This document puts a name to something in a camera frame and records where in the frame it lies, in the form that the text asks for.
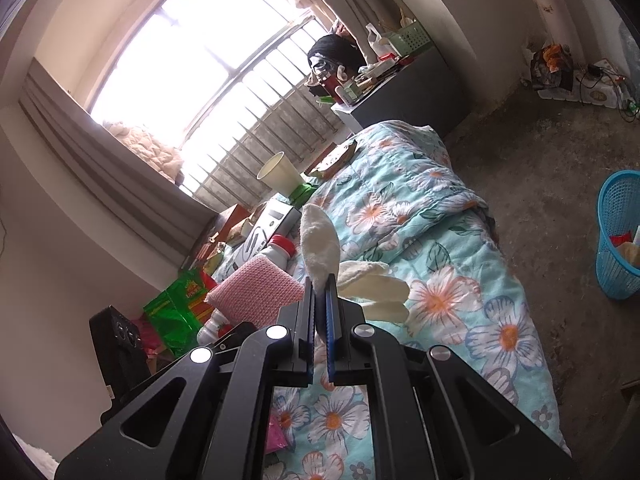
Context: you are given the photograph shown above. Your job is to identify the red thermos bottle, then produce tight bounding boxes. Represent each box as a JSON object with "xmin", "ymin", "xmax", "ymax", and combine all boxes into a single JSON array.
[{"xmin": 319, "ymin": 72, "xmax": 342, "ymax": 103}]

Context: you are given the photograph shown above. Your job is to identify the pink sponge cloth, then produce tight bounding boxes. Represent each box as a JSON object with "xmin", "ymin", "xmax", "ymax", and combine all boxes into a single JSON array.
[{"xmin": 205, "ymin": 255, "xmax": 305, "ymax": 328}]

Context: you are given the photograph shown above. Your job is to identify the green plastic storage basket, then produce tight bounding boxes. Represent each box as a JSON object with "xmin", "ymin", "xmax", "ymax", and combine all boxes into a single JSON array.
[{"xmin": 385, "ymin": 21, "xmax": 432, "ymax": 58}]

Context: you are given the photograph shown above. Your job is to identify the white power strip box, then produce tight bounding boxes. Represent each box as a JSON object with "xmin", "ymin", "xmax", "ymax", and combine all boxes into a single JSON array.
[{"xmin": 537, "ymin": 58, "xmax": 638, "ymax": 113}]

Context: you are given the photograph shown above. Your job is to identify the dark grey cabinet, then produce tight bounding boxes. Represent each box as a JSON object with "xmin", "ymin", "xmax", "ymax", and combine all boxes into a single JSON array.
[{"xmin": 331, "ymin": 46, "xmax": 471, "ymax": 136}]

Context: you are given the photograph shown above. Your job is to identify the white black electronics box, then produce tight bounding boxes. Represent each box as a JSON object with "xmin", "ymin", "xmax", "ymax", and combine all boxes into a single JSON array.
[{"xmin": 234, "ymin": 200, "xmax": 300, "ymax": 266}]

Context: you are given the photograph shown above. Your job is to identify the black bag on cabinet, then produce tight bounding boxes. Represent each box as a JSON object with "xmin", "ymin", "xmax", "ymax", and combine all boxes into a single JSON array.
[{"xmin": 307, "ymin": 34, "xmax": 367, "ymax": 72}]

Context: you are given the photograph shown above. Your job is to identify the green snack bag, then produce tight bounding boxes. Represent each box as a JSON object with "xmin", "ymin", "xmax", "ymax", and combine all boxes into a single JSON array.
[{"xmin": 143, "ymin": 269, "xmax": 217, "ymax": 358}]

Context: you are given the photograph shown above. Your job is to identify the floral teal quilt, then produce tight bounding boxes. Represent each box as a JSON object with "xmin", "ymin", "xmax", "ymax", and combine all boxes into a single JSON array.
[{"xmin": 257, "ymin": 120, "xmax": 578, "ymax": 479}]

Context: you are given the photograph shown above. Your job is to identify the white paper cup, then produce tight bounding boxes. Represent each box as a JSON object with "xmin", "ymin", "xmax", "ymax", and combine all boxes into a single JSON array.
[{"xmin": 256, "ymin": 152, "xmax": 305, "ymax": 197}]

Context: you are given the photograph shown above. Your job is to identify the red snack bag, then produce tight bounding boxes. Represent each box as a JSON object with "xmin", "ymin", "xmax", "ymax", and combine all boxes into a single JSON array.
[{"xmin": 610, "ymin": 232, "xmax": 632, "ymax": 247}]

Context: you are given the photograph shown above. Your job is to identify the white yogurt bottle red cap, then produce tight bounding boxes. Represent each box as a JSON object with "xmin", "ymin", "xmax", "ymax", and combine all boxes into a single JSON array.
[{"xmin": 196, "ymin": 235, "xmax": 304, "ymax": 346}]

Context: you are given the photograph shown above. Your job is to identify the blue plastic basket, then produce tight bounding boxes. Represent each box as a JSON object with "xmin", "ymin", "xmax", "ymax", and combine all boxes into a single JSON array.
[{"xmin": 596, "ymin": 170, "xmax": 639, "ymax": 300}]

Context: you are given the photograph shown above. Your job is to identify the beige curtain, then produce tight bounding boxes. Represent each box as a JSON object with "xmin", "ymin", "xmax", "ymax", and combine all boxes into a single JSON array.
[{"xmin": 18, "ymin": 60, "xmax": 218, "ymax": 270}]

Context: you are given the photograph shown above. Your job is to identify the white work glove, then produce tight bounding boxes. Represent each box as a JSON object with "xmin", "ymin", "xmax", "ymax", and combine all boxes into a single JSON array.
[{"xmin": 300, "ymin": 204, "xmax": 409, "ymax": 324}]

